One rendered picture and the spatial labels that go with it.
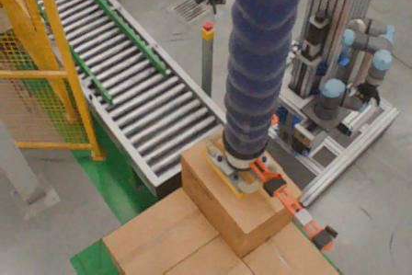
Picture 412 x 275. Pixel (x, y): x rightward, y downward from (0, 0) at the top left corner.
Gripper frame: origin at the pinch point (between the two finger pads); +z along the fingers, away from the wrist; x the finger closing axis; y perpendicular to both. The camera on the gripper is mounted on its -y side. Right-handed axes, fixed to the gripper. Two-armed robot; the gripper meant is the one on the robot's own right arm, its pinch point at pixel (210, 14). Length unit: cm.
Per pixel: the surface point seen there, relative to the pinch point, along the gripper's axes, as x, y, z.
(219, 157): -67, -16, 37
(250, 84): -80, -11, -37
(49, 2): 21, -83, -13
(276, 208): -97, 7, 53
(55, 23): 21, -83, 2
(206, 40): 32, 9, 54
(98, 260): -62, -99, 148
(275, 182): -94, 4, 28
